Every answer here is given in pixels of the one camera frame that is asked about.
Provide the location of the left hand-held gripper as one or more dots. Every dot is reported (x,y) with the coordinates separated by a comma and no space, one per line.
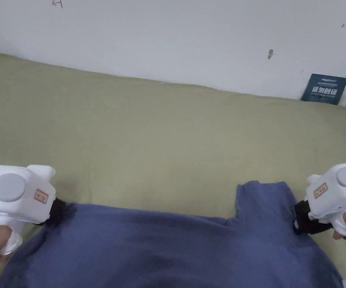
(11,192)

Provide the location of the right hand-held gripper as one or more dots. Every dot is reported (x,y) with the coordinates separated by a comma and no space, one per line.
(340,192)

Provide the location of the bed with beige sheet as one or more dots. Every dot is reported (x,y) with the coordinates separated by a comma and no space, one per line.
(148,135)

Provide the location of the dark teal sign card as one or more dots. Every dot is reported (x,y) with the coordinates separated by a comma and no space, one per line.
(324,89)

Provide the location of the dark blue shirt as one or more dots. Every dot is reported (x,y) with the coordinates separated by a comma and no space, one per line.
(172,246)

